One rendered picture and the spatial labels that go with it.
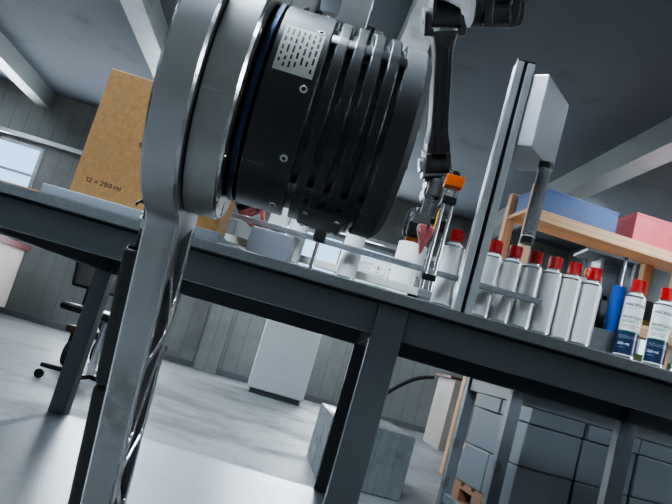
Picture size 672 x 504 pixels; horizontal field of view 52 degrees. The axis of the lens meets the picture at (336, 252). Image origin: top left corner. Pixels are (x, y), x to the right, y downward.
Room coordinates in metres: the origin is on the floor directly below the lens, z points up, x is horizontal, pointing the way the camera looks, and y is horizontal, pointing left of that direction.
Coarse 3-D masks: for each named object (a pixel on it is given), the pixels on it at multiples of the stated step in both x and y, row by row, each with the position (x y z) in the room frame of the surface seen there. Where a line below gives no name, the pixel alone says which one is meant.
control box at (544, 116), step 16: (544, 80) 1.57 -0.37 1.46; (528, 96) 1.59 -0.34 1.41; (544, 96) 1.57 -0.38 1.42; (560, 96) 1.64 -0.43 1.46; (528, 112) 1.58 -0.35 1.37; (544, 112) 1.58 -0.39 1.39; (560, 112) 1.66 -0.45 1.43; (528, 128) 1.58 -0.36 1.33; (544, 128) 1.60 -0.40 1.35; (560, 128) 1.68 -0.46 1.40; (528, 144) 1.57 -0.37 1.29; (544, 144) 1.62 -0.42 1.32; (512, 160) 1.69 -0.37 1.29; (528, 160) 1.66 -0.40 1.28; (544, 160) 1.64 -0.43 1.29
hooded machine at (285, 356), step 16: (272, 320) 8.36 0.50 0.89; (272, 336) 8.36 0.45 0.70; (288, 336) 8.37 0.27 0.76; (304, 336) 8.38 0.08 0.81; (320, 336) 8.38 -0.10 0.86; (256, 352) 8.87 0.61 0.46; (272, 352) 8.37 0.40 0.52; (288, 352) 8.37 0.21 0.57; (304, 352) 8.38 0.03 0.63; (256, 368) 8.36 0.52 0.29; (272, 368) 8.37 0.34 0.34; (288, 368) 8.37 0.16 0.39; (304, 368) 8.38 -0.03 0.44; (256, 384) 8.36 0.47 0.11; (272, 384) 8.37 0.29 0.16; (288, 384) 8.38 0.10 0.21; (304, 384) 8.38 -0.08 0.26; (288, 400) 8.42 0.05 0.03
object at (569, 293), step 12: (576, 264) 1.72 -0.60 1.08; (564, 276) 1.73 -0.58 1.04; (576, 276) 1.72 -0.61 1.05; (564, 288) 1.72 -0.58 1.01; (576, 288) 1.72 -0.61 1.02; (564, 300) 1.72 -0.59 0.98; (576, 300) 1.72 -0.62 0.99; (564, 312) 1.72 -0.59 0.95; (552, 324) 1.73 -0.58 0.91; (564, 324) 1.71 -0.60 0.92; (552, 336) 1.72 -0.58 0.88; (564, 336) 1.71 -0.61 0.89
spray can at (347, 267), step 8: (352, 240) 1.74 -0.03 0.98; (360, 240) 1.74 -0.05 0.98; (344, 256) 1.74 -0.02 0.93; (352, 256) 1.74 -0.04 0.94; (360, 256) 1.75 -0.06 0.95; (344, 264) 1.74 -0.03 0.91; (352, 264) 1.74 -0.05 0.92; (336, 272) 1.75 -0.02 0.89; (344, 272) 1.74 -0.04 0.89; (352, 272) 1.74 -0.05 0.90
